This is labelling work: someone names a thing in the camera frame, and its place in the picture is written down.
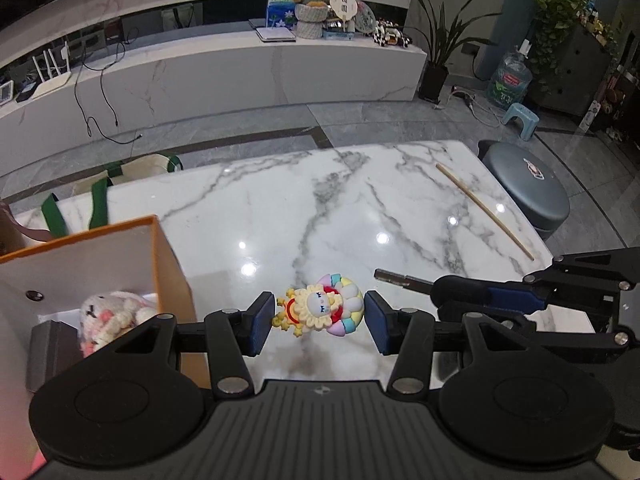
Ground beige bag with pink strap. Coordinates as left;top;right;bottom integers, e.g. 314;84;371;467
0;200;51;256

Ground grey closed laptop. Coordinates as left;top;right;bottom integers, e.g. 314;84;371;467
248;19;297;42

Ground grey round stool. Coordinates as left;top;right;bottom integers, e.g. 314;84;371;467
477;140;572;241

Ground white router with antennas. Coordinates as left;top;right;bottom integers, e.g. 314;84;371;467
31;45;73;98

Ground blue step stool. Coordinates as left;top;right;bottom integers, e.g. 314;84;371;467
501;102;541;141

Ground black and white toys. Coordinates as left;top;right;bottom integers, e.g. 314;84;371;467
372;19;415;50

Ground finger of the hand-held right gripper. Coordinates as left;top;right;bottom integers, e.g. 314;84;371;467
442;300;640;366
487;247;640;313

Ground patterned round fan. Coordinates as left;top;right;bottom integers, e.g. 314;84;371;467
352;1;377;36

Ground hair dryer with cable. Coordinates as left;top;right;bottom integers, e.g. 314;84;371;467
451;85;503;126

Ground white crochet bunny with flowers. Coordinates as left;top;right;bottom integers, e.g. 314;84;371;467
80;290;161;358

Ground white marble television console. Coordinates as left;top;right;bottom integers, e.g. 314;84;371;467
0;25;428;133

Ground dark grey box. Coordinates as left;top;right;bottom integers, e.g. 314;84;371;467
27;322;86;392

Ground dark grey cabinet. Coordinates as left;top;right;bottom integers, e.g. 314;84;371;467
537;22;626;117

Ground green and blue painting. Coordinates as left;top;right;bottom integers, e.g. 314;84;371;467
267;0;355;28

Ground long-leaf potted plant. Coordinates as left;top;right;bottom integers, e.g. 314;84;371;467
405;0;503;103

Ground black car key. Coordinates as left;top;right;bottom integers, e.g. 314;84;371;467
374;268;501;321

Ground orange paper box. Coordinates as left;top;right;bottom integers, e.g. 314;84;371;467
0;214;211;396

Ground white round paper fan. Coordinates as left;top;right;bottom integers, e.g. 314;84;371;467
327;0;358;36

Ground thin wooden stick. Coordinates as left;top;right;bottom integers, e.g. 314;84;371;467
435;162;536;261

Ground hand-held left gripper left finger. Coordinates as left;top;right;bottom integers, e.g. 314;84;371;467
95;291;276;396

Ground white tote bag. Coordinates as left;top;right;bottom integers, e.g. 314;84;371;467
161;4;203;31

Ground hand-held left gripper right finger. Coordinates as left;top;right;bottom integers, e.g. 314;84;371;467
364;290;551;395

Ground large water bottle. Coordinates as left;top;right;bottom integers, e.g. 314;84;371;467
487;40;533;110

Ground black power cable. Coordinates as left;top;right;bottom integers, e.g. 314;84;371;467
74;40;143;143

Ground canvas bag with green handles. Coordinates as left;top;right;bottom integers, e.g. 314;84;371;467
40;152;185;236

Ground trailing ivy plant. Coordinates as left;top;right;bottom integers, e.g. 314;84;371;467
530;0;591;96

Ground cluttered dark shelf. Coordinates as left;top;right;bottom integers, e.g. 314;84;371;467
582;35;640;146

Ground colourful cartoon lion charm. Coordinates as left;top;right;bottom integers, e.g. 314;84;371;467
271;272;365;338

